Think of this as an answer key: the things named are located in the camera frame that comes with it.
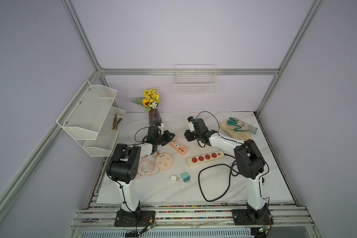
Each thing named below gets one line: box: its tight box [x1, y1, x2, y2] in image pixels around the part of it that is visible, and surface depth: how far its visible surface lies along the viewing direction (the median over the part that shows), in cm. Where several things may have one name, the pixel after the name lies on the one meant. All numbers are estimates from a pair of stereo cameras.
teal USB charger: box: [180, 172, 191, 183], surface depth 88 cm
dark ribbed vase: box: [148, 108, 163, 126], surface depth 110 cm
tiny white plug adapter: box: [170, 174, 180, 182], surface depth 88 cm
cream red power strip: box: [186, 150, 225, 167], surface depth 95 cm
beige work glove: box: [219, 117, 258, 141], surface depth 113 cm
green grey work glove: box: [227, 117, 258, 135], surface depth 114 cm
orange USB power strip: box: [168, 140, 188, 156], surface depth 100 cm
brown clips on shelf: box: [111, 113, 123, 130], surface depth 98 cm
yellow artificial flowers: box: [131, 87, 161, 112], surface depth 95 cm
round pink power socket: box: [155, 152, 174, 171], surface depth 93 cm
